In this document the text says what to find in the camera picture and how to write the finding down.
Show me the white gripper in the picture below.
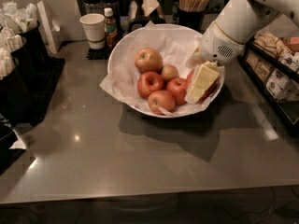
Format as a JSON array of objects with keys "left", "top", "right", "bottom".
[{"left": 185, "top": 21, "right": 244, "bottom": 105}]

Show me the black tub with white cutlery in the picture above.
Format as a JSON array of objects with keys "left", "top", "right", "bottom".
[{"left": 0, "top": 27, "right": 36, "bottom": 89}]

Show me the yellowish apple back left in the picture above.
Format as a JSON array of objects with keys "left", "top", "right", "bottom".
[{"left": 135, "top": 48, "right": 163, "bottom": 73}]

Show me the red apple front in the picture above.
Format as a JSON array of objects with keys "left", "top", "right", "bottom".
[{"left": 148, "top": 90, "right": 176, "bottom": 115}]

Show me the black condiment packet rack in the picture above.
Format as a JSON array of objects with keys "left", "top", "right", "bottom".
[{"left": 237, "top": 32, "right": 299, "bottom": 136}]

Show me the white napkin dispenser box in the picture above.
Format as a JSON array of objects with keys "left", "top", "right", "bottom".
[{"left": 37, "top": 0, "right": 62, "bottom": 54}]

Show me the black tub with sachets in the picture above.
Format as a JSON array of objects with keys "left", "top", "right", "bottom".
[{"left": 0, "top": 1, "right": 50, "bottom": 71}]

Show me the large red stickered apple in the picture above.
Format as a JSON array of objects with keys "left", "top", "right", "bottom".
[{"left": 186, "top": 69, "right": 217, "bottom": 102}]

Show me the black front cutlery tub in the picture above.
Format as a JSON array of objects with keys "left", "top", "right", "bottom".
[{"left": 0, "top": 57, "right": 32, "bottom": 121}]

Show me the red apple centre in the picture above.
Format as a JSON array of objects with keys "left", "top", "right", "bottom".
[{"left": 166, "top": 77, "right": 187, "bottom": 105}]

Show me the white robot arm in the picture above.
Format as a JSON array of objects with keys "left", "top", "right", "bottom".
[{"left": 195, "top": 0, "right": 299, "bottom": 105}]

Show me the white paper cup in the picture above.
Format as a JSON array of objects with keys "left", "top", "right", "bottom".
[{"left": 79, "top": 13, "right": 106, "bottom": 49}]

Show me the white paper bowl liner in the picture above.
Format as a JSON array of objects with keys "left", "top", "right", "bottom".
[{"left": 99, "top": 21, "right": 224, "bottom": 117}]

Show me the white bowl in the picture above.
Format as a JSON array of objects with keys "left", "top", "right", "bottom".
[{"left": 107, "top": 23, "right": 226, "bottom": 119}]

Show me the red apple middle left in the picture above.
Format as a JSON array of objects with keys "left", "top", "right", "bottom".
[{"left": 137, "top": 71, "right": 164, "bottom": 99}]

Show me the black napkin holder with napkin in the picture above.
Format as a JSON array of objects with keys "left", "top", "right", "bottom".
[{"left": 128, "top": 0, "right": 165, "bottom": 33}]

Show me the small yellow-red apple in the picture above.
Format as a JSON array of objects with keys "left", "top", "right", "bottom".
[{"left": 161, "top": 64, "right": 178, "bottom": 82}]

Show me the small amber sauce bottle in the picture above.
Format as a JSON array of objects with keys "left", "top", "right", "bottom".
[{"left": 104, "top": 7, "right": 119, "bottom": 49}]

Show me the black cup of wooden stirrers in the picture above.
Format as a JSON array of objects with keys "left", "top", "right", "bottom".
[{"left": 178, "top": 0, "right": 209, "bottom": 31}]

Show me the small black coaster mat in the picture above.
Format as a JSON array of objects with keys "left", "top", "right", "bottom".
[{"left": 87, "top": 48, "right": 112, "bottom": 60}]

